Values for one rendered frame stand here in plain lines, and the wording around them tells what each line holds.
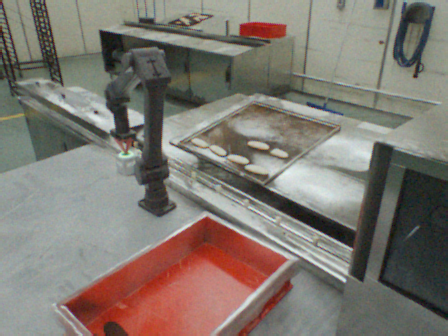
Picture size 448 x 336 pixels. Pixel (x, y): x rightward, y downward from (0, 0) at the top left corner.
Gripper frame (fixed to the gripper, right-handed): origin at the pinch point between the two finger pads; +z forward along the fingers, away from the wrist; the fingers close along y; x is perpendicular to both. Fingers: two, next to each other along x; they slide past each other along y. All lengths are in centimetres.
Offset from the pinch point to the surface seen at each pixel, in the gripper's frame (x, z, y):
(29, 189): -34.9, 9.0, -12.6
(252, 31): 300, 1, -207
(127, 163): -1.9, 3.3, 3.6
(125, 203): -13.9, 8.6, 21.5
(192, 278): -21, 8, 68
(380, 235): -9, -24, 108
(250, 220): 6, 4, 64
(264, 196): 26, 8, 53
